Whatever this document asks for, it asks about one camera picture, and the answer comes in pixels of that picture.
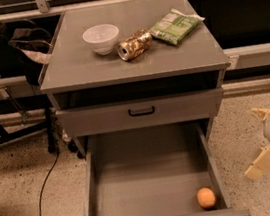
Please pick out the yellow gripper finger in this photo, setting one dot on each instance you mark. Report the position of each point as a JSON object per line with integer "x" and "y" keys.
{"x": 260, "y": 165}
{"x": 261, "y": 113}

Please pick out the orange fruit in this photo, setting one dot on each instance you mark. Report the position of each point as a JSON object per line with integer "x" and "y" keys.
{"x": 206, "y": 198}

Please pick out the grey drawer cabinet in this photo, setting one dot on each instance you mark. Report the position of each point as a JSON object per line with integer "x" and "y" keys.
{"x": 77, "y": 77}

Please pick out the open grey middle drawer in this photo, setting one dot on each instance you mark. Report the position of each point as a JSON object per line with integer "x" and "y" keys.
{"x": 153, "y": 171}

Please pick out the closed grey top drawer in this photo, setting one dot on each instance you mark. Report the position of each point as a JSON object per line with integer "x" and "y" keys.
{"x": 114, "y": 117}

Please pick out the green chip bag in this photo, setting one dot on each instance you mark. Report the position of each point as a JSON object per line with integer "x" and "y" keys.
{"x": 175, "y": 26}

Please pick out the white bowl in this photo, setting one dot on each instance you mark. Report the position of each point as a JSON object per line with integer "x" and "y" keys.
{"x": 102, "y": 38}

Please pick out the black bag on chair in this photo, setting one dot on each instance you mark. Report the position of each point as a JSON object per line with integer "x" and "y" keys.
{"x": 23, "y": 50}

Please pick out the black drawer handle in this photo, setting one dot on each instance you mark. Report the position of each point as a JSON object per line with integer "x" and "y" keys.
{"x": 142, "y": 111}

